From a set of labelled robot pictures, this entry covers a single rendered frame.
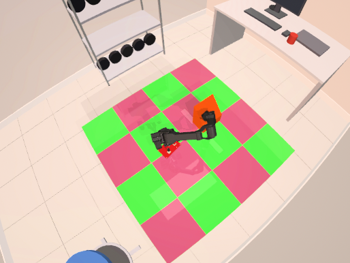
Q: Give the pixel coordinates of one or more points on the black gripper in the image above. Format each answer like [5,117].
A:
[159,143]

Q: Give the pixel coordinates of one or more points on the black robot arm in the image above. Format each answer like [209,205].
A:
[169,136]

